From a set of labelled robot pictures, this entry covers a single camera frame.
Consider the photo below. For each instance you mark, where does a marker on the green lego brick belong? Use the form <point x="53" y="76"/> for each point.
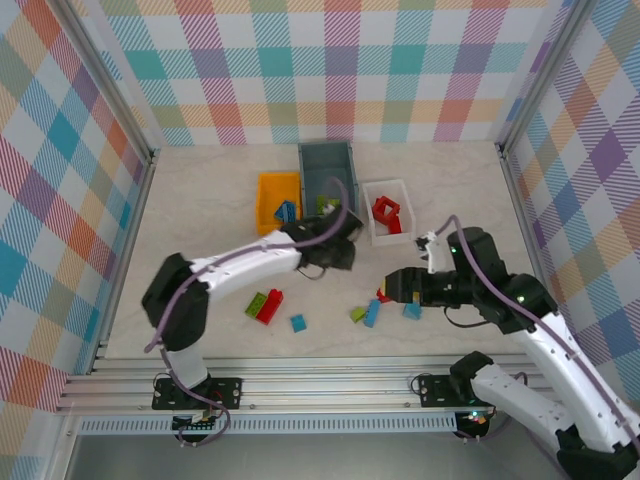
<point x="332" y="204"/>
<point x="255" y="304"/>
<point x="358" y="314"/>

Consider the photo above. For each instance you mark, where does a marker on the white plastic bin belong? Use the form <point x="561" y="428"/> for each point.
<point x="390" y="239"/>

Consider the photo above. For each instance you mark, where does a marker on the red lego window frame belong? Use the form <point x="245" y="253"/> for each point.
<point x="385" y="201"/>

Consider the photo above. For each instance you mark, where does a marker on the orange plastic bin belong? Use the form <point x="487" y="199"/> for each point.
<point x="272" y="192"/>

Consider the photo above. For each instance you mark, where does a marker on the grey plastic bin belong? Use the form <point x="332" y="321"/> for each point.
<point x="325" y="165"/>

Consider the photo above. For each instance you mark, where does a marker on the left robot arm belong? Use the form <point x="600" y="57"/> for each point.
<point x="250" y="260"/>

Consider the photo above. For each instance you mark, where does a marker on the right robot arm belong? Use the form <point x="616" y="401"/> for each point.
<point x="530" y="405"/>

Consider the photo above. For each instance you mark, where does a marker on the blue sloped lego brick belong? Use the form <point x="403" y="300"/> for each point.
<point x="412" y="311"/>

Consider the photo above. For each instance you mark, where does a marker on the small electronics board with lights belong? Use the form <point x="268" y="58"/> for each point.
<point x="475" y="417"/>

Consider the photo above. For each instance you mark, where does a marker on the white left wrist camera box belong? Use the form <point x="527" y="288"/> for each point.
<point x="327" y="211"/>

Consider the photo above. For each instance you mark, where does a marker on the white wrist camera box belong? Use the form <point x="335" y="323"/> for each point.
<point x="327" y="211"/>
<point x="434" y="252"/>

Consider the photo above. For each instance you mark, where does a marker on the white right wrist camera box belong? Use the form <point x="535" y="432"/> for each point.
<point x="434" y="252"/>

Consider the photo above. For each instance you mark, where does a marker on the aluminium side rail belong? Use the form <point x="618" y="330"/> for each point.
<point x="525" y="220"/>
<point x="134" y="225"/>

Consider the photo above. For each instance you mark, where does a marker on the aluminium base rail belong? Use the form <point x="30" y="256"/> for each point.
<point x="325" y="385"/>

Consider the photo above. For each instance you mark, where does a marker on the aluminium corner post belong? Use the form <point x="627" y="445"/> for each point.
<point x="111" y="75"/>
<point x="547" y="75"/>

